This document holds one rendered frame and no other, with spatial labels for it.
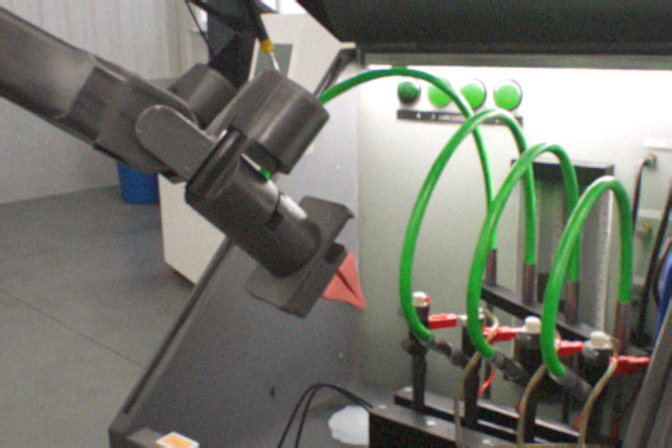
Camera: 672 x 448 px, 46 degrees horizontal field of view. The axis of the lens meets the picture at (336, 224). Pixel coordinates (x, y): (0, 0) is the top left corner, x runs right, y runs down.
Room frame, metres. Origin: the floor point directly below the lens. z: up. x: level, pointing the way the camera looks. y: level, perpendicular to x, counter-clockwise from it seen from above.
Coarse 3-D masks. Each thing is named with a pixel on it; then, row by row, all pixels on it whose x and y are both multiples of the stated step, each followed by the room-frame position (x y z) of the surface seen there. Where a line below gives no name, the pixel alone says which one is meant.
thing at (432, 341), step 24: (480, 120) 0.93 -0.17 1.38; (504, 120) 0.99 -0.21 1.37; (456, 144) 0.89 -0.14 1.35; (432, 168) 0.86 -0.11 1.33; (528, 168) 1.04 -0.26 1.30; (528, 192) 1.05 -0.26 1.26; (528, 216) 1.06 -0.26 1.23; (408, 240) 0.82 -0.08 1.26; (528, 240) 1.06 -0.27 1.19; (408, 264) 0.82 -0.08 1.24; (528, 264) 1.06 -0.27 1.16; (408, 288) 0.81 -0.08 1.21; (528, 288) 1.06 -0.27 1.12; (408, 312) 0.82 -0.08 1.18; (432, 336) 0.85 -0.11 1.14; (456, 360) 0.90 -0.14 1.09
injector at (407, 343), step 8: (416, 312) 0.98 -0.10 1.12; (424, 312) 0.98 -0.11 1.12; (424, 320) 0.98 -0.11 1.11; (408, 336) 0.99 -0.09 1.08; (408, 344) 0.96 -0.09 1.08; (416, 344) 0.98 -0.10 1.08; (408, 352) 0.97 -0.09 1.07; (416, 352) 0.97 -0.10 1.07; (424, 352) 0.98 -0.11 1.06; (416, 360) 0.98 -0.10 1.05; (424, 360) 0.99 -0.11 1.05; (416, 368) 0.98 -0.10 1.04; (424, 368) 0.99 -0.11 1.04; (416, 376) 0.98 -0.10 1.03; (424, 376) 0.99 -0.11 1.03; (416, 384) 0.98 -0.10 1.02; (424, 384) 0.99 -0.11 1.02; (416, 392) 0.98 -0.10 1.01; (424, 392) 0.99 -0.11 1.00; (416, 400) 0.98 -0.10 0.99; (424, 400) 0.99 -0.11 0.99; (416, 408) 0.98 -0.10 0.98; (424, 408) 0.99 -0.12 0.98
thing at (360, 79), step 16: (352, 80) 1.03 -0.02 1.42; (368, 80) 1.04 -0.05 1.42; (432, 80) 1.09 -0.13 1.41; (320, 96) 1.01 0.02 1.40; (336, 96) 1.02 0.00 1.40; (448, 96) 1.11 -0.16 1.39; (464, 112) 1.12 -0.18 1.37; (480, 144) 1.13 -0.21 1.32; (480, 160) 1.14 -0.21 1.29; (496, 240) 1.15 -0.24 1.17
